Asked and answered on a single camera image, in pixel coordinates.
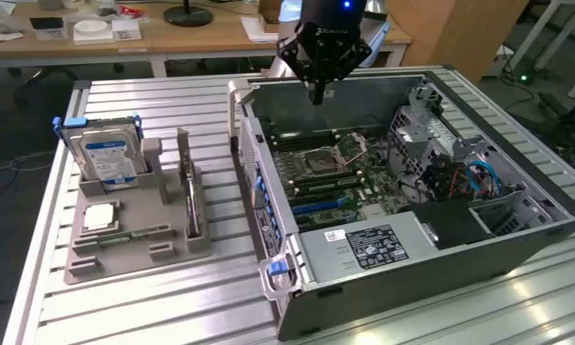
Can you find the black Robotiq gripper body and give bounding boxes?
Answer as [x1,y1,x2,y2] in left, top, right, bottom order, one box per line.
[295,0,368,86]

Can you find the stack of white papers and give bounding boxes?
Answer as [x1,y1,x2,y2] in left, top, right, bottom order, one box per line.
[240,16,281,45]

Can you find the brown cardboard box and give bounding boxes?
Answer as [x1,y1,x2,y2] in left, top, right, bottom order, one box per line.
[259,0,284,25]

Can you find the wooden desk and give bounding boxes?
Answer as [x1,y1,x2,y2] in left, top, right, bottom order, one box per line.
[0,0,414,78]

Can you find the wooden cabinet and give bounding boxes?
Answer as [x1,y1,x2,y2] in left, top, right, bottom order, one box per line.
[387,0,531,82]

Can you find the black round lamp base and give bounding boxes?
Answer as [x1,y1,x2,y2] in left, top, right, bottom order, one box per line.
[163,0,215,28]

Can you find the open metal socket cover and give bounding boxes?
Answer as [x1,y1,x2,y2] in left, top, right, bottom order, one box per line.
[335,132,371,166]

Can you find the grey metal drive cage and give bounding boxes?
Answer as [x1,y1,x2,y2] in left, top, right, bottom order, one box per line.
[387,85,462,170]

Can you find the CPU socket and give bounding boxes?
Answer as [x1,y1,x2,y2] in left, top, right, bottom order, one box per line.
[301,145,346,172]

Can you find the small plain white box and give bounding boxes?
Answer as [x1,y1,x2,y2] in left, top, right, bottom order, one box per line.
[111,19,143,42]

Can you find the red packet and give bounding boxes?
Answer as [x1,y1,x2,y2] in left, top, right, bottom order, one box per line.
[117,4,144,19]

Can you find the green motherboard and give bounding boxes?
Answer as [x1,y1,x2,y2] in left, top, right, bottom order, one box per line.
[267,131,407,233]

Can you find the installed RAM stick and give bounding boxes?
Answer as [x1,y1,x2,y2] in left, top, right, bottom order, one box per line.
[289,171,362,197]

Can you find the white round object on box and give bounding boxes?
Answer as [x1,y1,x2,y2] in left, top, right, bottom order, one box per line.
[72,19,116,46]

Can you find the blue expansion slot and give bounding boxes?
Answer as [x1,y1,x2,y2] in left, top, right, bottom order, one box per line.
[291,198,344,217]

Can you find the black floor stand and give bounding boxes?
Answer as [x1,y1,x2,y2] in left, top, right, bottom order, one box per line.
[536,91,575,144]

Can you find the hard disk with blue carrier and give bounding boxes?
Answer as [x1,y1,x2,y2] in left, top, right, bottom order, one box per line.
[50,114,148,191]

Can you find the white box with black top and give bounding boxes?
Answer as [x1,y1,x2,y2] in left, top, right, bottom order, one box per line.
[29,16,69,42]

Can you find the black office chair base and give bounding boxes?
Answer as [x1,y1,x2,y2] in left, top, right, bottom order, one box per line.
[8,65,80,107]

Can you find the grey plastic parts rack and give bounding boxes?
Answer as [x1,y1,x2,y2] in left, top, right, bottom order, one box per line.
[62,136,216,287]

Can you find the grey metal disk bay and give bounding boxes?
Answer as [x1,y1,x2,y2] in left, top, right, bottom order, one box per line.
[468,190,555,238]

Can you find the silver power supply unit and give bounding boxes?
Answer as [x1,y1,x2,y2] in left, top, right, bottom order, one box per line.
[295,211,444,287]

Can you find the silver CPU chip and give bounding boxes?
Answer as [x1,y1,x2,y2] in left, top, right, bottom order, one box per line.
[82,203,121,231]

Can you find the green RAM stick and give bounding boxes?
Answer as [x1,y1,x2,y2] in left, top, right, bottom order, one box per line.
[94,229,167,247]

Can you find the open black PC case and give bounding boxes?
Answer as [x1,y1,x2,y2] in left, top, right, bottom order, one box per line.
[225,68,575,342]

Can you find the white table frame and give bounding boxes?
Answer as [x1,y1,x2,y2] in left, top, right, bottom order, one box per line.
[506,0,575,98]

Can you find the red wire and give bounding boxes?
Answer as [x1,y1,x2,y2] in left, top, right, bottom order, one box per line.
[448,165,462,196]

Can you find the blue SATA wire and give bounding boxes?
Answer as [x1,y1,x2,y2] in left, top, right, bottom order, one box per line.
[464,161,504,199]

